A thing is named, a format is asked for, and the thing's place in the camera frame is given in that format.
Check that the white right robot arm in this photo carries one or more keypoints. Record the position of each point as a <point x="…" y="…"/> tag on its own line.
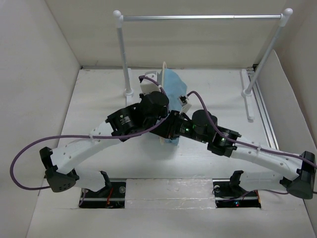
<point x="292" y="173"/>

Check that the aluminium side rail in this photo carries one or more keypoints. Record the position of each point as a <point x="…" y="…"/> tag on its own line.
<point x="268" y="128"/>

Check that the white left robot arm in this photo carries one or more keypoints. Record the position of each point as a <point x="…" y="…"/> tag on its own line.
<point x="62" y="164"/>

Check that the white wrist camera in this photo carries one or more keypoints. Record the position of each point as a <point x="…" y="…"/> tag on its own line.
<point x="185" y="103"/>
<point x="147" y="86"/>

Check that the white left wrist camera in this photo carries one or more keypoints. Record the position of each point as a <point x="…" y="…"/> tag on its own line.
<point x="147" y="86"/>

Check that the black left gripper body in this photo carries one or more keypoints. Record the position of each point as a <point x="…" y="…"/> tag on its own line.
<point x="165" y="113"/>

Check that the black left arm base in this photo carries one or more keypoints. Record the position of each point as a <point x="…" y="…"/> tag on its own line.
<point x="113" y="199"/>

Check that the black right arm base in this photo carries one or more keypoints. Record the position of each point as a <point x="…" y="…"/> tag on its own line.
<point x="227" y="197"/>

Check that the cream plastic clothes hanger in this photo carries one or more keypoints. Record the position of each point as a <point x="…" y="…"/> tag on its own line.
<point x="163" y="82"/>

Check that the white metal clothes rack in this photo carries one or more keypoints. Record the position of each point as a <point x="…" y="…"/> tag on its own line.
<point x="247" y="84"/>

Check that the light blue trousers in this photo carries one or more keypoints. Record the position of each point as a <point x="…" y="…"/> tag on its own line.
<point x="176" y="88"/>

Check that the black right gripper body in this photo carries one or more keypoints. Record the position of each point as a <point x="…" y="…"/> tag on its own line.
<point x="178" y="126"/>

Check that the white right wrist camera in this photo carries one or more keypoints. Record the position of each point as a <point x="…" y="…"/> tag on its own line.
<point x="185" y="103"/>

